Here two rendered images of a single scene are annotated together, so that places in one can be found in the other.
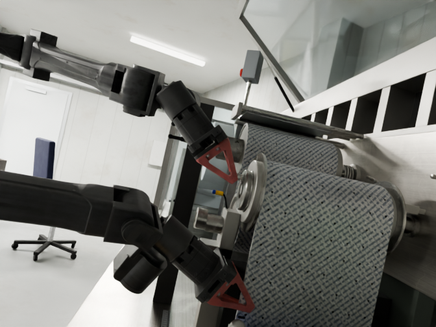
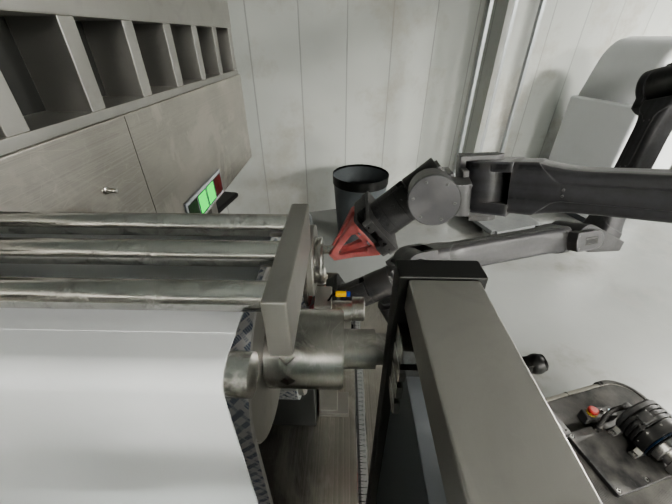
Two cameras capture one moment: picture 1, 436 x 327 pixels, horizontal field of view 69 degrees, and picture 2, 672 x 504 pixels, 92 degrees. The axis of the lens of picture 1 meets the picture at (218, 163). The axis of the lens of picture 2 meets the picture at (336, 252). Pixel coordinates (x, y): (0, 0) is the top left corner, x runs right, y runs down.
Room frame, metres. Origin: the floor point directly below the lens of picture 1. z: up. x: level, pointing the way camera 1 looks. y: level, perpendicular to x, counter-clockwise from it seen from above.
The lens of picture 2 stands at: (1.01, 0.03, 1.55)
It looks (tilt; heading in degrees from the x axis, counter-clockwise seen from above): 33 degrees down; 188
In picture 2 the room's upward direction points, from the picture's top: straight up
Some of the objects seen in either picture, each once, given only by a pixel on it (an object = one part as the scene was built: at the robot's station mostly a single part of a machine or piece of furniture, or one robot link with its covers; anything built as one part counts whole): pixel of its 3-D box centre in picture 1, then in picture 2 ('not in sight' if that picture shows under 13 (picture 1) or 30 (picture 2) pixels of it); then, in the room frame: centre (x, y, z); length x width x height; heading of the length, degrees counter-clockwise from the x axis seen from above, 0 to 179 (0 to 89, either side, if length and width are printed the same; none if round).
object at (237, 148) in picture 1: (229, 148); (307, 347); (0.83, -0.02, 1.33); 0.06 x 0.06 x 0.06; 6
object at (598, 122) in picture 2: not in sight; (620, 133); (-2.58, 2.31, 0.78); 0.79 x 0.67 x 1.56; 113
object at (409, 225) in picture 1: (396, 222); not in sight; (0.62, -0.36, 1.25); 0.07 x 0.04 x 0.04; 96
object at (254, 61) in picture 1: (250, 67); not in sight; (1.14, -0.04, 1.66); 0.07 x 0.07 x 0.10; 71
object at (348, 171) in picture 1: (340, 174); not in sight; (0.86, -0.33, 1.33); 0.07 x 0.07 x 0.07; 6
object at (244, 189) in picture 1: (246, 190); (316, 260); (0.58, -0.06, 1.25); 0.07 x 0.02 x 0.07; 6
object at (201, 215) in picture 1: (200, 218); (357, 308); (0.61, 0.01, 1.18); 0.04 x 0.02 x 0.04; 6
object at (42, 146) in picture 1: (57, 197); not in sight; (3.46, 1.62, 0.59); 0.69 x 0.66 x 1.19; 116
